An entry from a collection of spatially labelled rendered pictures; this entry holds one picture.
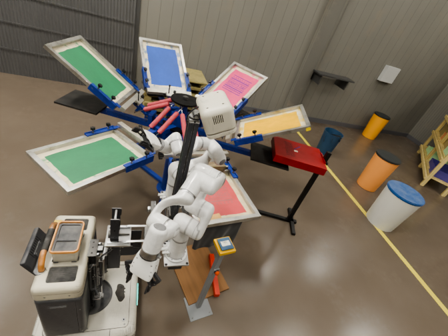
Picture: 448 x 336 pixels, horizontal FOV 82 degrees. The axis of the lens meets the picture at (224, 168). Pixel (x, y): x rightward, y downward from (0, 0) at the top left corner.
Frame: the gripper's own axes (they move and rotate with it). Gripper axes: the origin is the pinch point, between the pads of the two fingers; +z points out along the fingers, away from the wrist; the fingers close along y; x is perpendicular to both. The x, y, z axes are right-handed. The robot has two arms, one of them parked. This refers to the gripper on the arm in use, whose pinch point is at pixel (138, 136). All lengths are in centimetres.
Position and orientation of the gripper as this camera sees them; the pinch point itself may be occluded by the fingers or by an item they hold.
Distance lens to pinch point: 139.5
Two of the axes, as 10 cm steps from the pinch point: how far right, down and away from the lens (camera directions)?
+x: -7.9, 5.8, 2.0
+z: -3.5, -1.6, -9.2
